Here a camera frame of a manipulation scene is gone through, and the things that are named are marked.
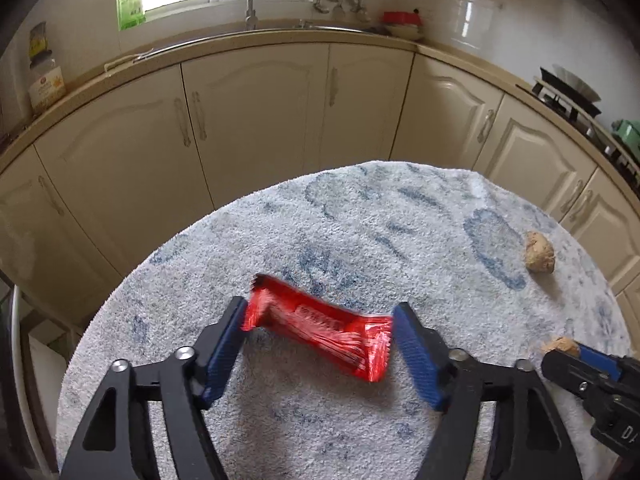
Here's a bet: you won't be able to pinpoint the yellow black packet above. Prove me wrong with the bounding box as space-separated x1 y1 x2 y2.
28 21 53 63

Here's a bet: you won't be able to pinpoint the black gas stove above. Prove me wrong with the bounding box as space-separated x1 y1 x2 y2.
531 77 640 183

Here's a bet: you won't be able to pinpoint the red snack wrapper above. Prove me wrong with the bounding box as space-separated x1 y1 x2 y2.
241 274 393 383

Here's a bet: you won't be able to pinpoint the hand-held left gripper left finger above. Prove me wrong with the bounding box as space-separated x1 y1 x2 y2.
60 296 248 480

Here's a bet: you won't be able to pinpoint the cream kitchen base cabinets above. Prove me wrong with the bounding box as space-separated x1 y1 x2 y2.
0 30 640 341

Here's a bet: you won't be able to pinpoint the steel sink faucet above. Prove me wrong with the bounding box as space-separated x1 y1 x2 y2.
227 0 261 31

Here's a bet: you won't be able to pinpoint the grey metal pan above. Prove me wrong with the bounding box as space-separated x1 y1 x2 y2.
552 64 603 103

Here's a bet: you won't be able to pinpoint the green detergent bottle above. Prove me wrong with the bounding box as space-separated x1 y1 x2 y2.
116 0 147 32

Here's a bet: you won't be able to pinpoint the clear plastic storage jar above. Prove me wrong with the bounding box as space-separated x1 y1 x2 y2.
27 55 67 113

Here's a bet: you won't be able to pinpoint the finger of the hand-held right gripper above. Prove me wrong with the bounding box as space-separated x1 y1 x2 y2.
575 344 623 381
544 352 618 401

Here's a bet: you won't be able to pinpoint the red lidded pot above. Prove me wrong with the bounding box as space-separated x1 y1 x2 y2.
382 9 427 42

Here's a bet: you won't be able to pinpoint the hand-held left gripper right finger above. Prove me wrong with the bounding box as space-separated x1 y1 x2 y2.
392 302 583 480

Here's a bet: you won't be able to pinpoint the green kitchen appliance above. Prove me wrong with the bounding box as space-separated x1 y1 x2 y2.
611 119 640 153

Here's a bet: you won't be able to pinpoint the blue white patterned tablecloth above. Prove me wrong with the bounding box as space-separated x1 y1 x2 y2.
56 160 628 480

